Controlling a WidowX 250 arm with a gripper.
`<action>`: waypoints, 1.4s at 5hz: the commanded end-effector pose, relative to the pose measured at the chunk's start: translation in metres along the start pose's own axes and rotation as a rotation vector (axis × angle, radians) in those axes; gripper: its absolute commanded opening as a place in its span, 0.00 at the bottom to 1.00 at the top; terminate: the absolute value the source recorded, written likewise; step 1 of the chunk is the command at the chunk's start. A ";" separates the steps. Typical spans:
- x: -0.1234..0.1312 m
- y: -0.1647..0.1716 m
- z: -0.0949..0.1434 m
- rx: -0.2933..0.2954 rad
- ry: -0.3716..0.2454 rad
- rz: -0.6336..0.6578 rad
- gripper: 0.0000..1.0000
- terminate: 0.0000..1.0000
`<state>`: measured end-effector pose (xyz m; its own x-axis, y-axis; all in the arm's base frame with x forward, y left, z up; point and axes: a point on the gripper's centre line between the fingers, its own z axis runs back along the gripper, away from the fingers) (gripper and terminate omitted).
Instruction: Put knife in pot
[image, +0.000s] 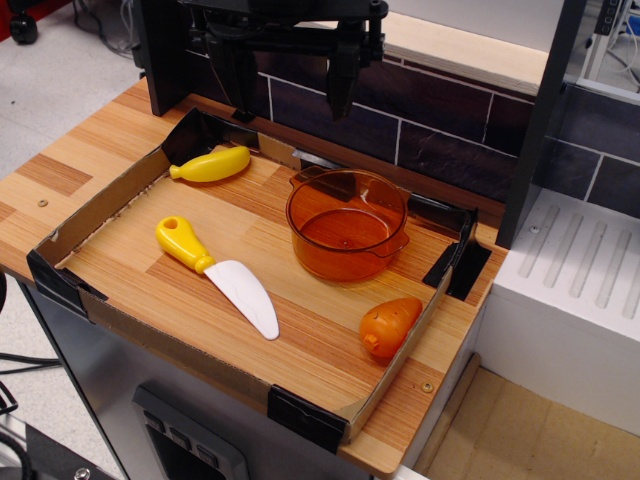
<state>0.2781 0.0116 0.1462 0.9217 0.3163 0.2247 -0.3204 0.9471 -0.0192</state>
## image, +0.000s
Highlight black toy stove control panel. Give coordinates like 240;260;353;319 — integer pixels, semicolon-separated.
133;386;250;479

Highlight yellow toy banana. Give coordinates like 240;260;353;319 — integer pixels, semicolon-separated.
169;146;251;183

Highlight orange toy carrot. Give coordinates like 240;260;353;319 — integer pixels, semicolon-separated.
359;297;423;358

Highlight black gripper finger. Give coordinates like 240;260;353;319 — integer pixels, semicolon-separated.
326;42;360;121
206;35;258;115

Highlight cardboard fence with black tape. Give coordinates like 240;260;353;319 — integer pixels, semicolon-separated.
27;109;497;452

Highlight yellow handled white toy knife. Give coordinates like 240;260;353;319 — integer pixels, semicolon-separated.
155;216;280;341

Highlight transparent orange toy pot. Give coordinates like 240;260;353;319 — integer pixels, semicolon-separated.
285;166;409;282

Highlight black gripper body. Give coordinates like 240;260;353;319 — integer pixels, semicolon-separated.
182;1;389;65

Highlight black office chair wheel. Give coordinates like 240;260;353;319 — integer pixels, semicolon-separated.
9;12;38;45

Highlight black floor cable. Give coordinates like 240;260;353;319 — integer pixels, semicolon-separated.
0;351;62;376

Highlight white toy sink drainboard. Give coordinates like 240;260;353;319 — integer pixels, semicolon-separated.
491;187;640;351

